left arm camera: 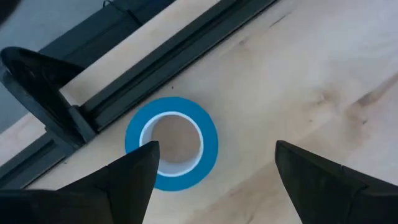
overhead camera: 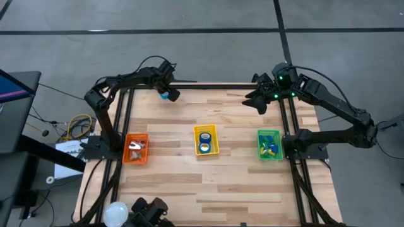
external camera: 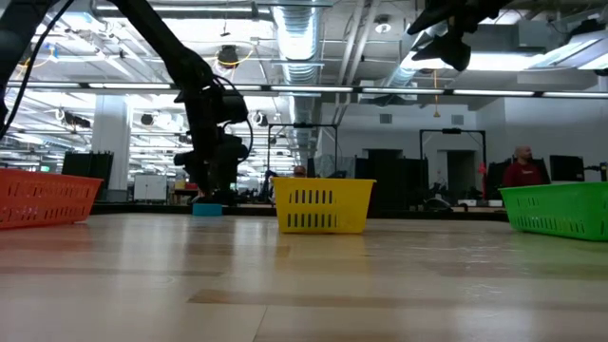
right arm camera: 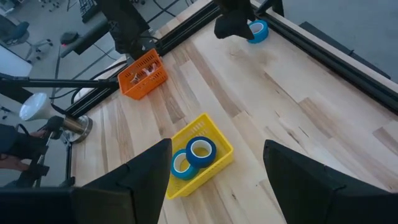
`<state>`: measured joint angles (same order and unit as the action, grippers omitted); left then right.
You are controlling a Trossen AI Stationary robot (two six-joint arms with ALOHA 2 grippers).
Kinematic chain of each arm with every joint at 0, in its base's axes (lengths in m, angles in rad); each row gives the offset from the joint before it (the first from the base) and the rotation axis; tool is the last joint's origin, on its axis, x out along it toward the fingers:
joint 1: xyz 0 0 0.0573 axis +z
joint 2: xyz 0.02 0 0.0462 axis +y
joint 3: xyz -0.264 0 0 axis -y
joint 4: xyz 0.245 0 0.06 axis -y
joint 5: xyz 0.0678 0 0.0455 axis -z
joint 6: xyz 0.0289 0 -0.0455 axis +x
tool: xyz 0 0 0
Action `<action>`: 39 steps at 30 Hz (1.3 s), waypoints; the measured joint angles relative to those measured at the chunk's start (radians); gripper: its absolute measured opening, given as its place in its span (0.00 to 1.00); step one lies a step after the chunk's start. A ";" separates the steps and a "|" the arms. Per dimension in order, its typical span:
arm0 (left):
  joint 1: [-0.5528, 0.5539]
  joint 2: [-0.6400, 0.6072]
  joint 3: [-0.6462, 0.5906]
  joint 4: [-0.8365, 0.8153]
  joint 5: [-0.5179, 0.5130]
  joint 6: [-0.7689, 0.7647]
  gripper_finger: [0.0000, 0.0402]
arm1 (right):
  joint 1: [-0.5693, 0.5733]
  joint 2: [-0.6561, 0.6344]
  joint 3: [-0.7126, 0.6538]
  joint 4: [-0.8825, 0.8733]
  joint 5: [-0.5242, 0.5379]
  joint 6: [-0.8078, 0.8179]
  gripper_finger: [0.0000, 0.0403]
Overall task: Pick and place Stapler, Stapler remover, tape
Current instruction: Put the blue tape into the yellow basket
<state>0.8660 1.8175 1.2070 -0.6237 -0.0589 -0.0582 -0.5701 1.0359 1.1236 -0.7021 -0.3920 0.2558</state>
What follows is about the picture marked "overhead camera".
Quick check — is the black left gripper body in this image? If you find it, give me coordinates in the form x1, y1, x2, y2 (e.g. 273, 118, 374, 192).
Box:
157, 61, 178, 94

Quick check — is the yellow plastic basket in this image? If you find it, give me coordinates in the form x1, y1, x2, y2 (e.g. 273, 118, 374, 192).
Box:
193, 124, 220, 157

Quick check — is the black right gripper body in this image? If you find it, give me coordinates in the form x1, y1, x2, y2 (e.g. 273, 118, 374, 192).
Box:
251, 72, 287, 116

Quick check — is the yellow cable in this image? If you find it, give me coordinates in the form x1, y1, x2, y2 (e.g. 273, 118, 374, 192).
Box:
62, 113, 94, 141

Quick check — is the black bulky device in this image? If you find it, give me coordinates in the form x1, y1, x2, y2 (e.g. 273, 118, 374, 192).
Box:
124, 197, 174, 227

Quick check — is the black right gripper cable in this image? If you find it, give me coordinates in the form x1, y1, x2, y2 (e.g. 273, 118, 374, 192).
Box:
285, 64, 360, 114

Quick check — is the black desk beam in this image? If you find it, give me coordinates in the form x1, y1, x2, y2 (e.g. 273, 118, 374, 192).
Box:
17, 134, 86, 173

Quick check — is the orange plastic basket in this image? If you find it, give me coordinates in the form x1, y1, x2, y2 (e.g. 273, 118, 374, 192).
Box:
122, 132, 150, 165

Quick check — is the laptop with blue screen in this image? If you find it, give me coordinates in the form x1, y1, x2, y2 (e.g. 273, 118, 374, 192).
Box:
0, 68, 36, 104

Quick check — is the white globe lamp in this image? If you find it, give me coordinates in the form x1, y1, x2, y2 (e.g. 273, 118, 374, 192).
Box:
102, 201, 129, 227

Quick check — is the green plastic basket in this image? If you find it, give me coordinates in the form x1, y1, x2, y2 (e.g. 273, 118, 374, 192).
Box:
256, 129, 284, 161

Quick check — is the black floor cable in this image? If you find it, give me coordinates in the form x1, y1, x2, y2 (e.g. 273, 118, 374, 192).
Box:
374, 120, 404, 160
37, 82, 102, 105

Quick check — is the black aluminium table frame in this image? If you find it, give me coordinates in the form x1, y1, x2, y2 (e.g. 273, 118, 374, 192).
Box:
71, 82, 347, 227

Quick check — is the white paper sheet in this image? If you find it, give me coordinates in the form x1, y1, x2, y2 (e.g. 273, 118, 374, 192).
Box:
54, 138, 89, 180

